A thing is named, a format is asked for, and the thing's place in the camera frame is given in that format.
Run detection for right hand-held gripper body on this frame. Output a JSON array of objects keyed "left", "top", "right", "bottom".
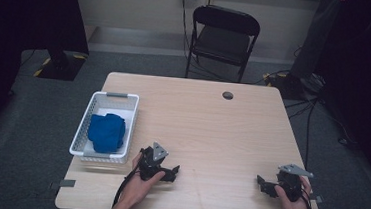
[{"left": 274, "top": 163, "right": 316, "bottom": 205}]

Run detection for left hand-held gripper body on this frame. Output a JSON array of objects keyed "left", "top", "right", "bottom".
[{"left": 137, "top": 140, "right": 170, "bottom": 183}]

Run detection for blue t-shirt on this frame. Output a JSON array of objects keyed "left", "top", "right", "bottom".
[{"left": 85, "top": 111, "right": 128, "bottom": 156}]

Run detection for white plastic basket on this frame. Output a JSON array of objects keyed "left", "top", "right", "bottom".
[{"left": 68, "top": 89, "right": 141, "bottom": 166}]

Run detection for person's left hand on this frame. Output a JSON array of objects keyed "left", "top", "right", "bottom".
[{"left": 119, "top": 151, "right": 168, "bottom": 209}]

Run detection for grey tape strip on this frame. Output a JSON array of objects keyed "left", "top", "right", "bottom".
[
  {"left": 49, "top": 177, "right": 77, "bottom": 192},
  {"left": 308, "top": 193, "right": 325, "bottom": 204}
]

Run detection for black floor stand base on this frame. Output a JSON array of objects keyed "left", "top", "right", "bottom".
[{"left": 261, "top": 68, "right": 327, "bottom": 103}]

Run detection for black yellow-striped stand base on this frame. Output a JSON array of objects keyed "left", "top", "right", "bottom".
[{"left": 32, "top": 48, "right": 89, "bottom": 84}]

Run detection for black folding chair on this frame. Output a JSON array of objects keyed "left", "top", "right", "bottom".
[{"left": 184, "top": 3, "right": 263, "bottom": 85}]

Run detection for dark curtain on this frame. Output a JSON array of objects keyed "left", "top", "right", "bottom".
[{"left": 303, "top": 0, "right": 371, "bottom": 197}]

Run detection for grey stand cover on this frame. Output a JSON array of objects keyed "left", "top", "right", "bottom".
[{"left": 289, "top": 0, "right": 342, "bottom": 82}]

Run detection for black curtain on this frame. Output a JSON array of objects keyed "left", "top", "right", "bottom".
[{"left": 0, "top": 0, "right": 94, "bottom": 155}]

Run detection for right hand-held gripper cable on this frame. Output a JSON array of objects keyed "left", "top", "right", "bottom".
[{"left": 299, "top": 186, "right": 316, "bottom": 209}]

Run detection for hand-held gripper cable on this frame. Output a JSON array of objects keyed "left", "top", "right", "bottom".
[
  {"left": 111, "top": 146, "right": 145, "bottom": 209},
  {"left": 299, "top": 186, "right": 316, "bottom": 209}
]

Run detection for left hand-held gripper cable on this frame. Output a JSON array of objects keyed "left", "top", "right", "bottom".
[{"left": 111, "top": 146, "right": 145, "bottom": 209}]

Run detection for black floor cables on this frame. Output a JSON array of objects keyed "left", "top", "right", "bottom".
[{"left": 278, "top": 91, "right": 364, "bottom": 175}]

